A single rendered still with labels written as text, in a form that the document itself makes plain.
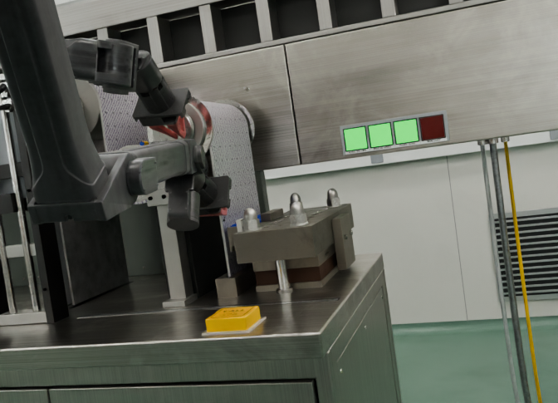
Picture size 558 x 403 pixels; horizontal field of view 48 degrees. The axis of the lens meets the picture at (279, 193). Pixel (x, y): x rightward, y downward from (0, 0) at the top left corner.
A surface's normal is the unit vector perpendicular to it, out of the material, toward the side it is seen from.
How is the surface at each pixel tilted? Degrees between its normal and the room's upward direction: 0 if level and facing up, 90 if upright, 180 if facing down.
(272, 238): 90
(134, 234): 90
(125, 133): 92
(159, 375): 90
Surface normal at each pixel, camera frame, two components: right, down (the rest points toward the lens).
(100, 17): -0.29, 0.09
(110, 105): 0.95, -0.09
